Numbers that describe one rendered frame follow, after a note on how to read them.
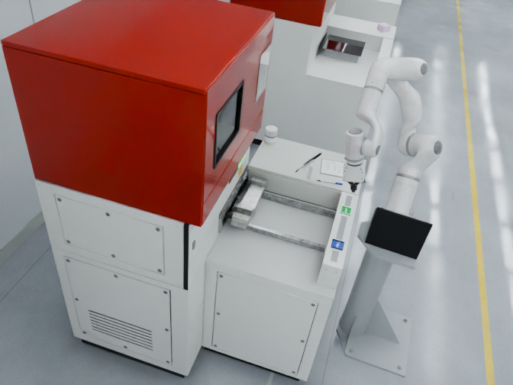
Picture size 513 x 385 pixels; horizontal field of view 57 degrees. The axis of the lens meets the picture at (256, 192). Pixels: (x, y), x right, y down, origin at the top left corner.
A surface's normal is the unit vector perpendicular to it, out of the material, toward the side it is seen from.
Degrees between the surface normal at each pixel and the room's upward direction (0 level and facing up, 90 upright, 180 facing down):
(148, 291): 90
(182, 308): 90
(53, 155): 90
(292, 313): 90
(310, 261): 0
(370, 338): 0
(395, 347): 0
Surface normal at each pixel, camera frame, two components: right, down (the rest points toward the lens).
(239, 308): -0.29, 0.58
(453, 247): 0.10, -0.76
